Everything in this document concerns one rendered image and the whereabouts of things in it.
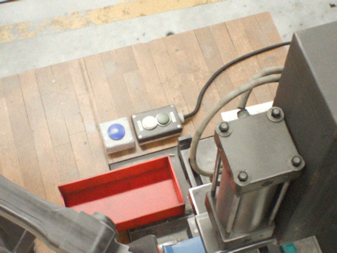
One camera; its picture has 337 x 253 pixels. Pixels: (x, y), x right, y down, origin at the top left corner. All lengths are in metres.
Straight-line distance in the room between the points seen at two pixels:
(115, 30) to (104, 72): 1.18
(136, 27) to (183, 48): 1.16
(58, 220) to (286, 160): 0.37
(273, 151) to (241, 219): 0.17
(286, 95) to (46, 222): 0.41
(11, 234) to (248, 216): 0.49
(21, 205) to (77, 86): 0.63
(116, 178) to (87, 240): 0.47
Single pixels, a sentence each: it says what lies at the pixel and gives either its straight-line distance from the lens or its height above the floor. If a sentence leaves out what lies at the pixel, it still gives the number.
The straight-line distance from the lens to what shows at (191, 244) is 1.30.
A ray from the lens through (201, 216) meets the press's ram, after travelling 1.12.
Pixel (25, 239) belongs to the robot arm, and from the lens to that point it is 1.28.
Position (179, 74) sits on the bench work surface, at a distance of 1.57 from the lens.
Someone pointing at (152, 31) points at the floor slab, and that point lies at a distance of 2.74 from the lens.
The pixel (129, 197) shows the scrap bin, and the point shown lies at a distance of 1.43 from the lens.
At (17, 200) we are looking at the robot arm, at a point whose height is 1.33.
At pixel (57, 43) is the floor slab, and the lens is 2.75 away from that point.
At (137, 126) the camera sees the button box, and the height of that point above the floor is 0.93.
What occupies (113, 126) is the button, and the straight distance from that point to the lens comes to 1.47.
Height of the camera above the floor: 2.24
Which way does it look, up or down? 63 degrees down
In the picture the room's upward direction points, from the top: straight up
